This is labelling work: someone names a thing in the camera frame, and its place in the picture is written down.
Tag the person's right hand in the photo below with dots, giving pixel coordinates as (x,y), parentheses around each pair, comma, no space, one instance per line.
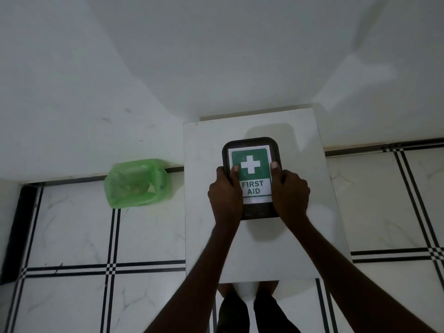
(289,197)

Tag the person's left hand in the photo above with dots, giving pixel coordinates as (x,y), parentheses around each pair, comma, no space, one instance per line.
(225,195)

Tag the person's right thumb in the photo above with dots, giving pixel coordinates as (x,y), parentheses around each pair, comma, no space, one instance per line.
(275,169)

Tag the person's left thumb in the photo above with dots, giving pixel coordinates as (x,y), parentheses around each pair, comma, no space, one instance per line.
(234,172)

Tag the black box with green label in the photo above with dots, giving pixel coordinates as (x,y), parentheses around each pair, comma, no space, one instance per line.
(252,159)

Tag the person's right forearm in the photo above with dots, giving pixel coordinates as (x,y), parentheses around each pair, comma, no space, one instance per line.
(343,273)

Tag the person's left forearm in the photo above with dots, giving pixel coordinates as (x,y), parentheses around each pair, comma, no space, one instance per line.
(199,273)

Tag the green plastic waste bin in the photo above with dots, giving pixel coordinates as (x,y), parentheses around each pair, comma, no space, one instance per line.
(133,185)

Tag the person's left foot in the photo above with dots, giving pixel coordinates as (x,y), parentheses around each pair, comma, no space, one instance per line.
(229,289)

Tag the person's foot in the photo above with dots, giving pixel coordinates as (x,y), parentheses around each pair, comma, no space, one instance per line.
(229,289)
(267,287)

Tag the person's right foot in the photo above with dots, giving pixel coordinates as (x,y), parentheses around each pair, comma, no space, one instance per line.
(267,287)

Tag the person's black trousers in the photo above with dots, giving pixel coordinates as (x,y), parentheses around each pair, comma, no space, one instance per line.
(236,315)

